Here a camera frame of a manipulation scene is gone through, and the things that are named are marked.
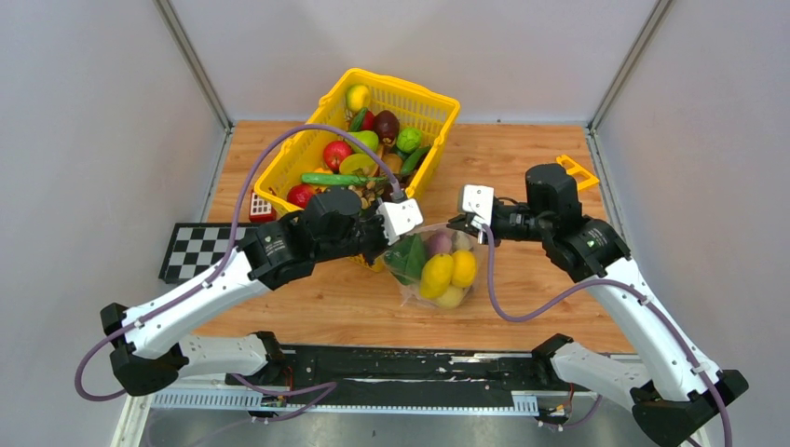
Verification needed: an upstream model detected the brown kiwi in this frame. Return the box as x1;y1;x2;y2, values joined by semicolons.
382;153;403;174

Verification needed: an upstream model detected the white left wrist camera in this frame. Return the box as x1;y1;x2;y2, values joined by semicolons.
376;198;424;246

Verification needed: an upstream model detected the red window toy block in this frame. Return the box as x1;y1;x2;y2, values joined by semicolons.
248;191;277;224

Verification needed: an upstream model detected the green pear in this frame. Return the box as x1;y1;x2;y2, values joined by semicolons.
347;130;379;153

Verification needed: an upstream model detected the yellow lemon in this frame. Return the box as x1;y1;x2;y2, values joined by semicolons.
451;250;478;289

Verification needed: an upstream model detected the beige pear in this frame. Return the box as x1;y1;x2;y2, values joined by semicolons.
433;285;467;309

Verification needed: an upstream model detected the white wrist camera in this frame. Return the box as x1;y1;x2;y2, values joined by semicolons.
458;184;495;244
376;198;424;246

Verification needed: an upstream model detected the clear zip top bag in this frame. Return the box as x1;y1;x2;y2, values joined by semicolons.
382;224;483;310

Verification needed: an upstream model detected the dark green cucumber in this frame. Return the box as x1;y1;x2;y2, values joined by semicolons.
400;145;431;176

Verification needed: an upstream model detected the yellow green pepper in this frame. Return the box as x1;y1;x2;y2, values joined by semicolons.
339;153;378;177

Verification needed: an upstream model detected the black white checkerboard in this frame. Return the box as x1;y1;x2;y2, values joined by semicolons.
158;223;231;284

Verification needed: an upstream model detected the red apple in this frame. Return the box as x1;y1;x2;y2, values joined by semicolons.
322;141;354;173

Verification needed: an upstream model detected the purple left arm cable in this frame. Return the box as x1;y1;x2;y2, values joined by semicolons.
74;124;409;403

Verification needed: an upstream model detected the yellow green lime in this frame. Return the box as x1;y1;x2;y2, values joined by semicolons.
345;84;372;114

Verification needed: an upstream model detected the dark red round fruit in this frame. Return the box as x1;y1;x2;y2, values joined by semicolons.
373;110;401;147

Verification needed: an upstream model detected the brown longan bunch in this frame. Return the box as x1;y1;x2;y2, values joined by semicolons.
349;179;393;210

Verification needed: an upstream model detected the purple onion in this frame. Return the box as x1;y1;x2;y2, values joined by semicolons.
425;230;454;259

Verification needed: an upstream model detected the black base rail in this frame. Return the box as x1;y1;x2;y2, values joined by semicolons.
248;345;574;408

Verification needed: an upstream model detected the green white bok choy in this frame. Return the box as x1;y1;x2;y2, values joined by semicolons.
383;234;428;286

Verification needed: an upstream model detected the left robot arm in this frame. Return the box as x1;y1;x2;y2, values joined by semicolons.
101;189;394;396

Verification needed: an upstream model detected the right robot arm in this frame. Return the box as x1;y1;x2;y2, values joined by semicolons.
449;163;748;446

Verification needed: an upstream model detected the yellow triangle toy block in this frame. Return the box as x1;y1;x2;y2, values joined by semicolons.
555;155;600;192

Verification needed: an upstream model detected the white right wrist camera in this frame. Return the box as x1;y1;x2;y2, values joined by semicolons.
458;184;495;244

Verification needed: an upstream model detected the light green round fruit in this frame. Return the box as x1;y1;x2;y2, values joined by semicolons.
396;127;423;154

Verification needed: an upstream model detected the yellow plastic basket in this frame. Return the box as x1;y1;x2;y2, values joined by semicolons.
253;67;462;273

